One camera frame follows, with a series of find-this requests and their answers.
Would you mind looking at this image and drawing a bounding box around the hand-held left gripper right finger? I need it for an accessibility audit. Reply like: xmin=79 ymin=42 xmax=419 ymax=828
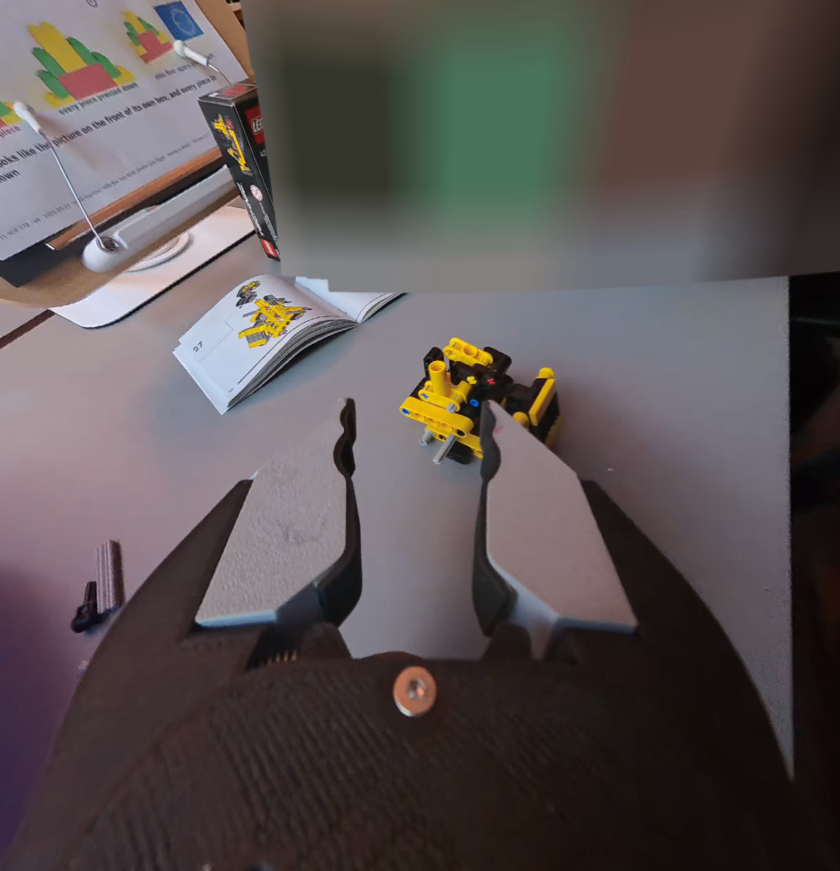
xmin=472 ymin=400 xmax=640 ymax=660

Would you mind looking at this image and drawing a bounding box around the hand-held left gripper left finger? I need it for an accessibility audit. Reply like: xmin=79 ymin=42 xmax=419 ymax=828
xmin=194 ymin=396 xmax=364 ymax=641

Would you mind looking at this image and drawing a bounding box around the yellow black lego vehicle model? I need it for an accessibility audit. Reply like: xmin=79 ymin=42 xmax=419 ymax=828
xmin=399 ymin=337 xmax=562 ymax=467

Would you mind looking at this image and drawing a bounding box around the open lego instruction booklet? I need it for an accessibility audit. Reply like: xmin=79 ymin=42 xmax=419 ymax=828
xmin=172 ymin=274 xmax=407 ymax=416

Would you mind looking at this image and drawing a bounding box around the dark grey ribbed lego piece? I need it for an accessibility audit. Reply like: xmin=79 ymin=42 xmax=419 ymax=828
xmin=95 ymin=541 xmax=126 ymax=610

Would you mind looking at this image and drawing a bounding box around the black lego set box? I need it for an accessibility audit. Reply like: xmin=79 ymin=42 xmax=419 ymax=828
xmin=197 ymin=79 xmax=285 ymax=263

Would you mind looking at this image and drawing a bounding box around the white mat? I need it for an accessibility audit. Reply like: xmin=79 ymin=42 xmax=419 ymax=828
xmin=49 ymin=204 xmax=257 ymax=329

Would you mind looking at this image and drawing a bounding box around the white gooseneck clip holder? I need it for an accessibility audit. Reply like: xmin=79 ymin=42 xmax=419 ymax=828
xmin=173 ymin=39 xmax=227 ymax=81
xmin=13 ymin=101 xmax=124 ymax=274

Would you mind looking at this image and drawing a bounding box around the white document stand base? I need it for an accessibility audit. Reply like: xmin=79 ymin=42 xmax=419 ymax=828
xmin=45 ymin=187 xmax=240 ymax=273

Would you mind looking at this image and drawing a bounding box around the wooden board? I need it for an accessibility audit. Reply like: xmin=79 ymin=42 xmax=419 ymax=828
xmin=0 ymin=146 xmax=240 ymax=308

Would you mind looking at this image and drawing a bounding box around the printed instruction sheet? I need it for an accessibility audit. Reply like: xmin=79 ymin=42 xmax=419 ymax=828
xmin=0 ymin=0 xmax=251 ymax=261

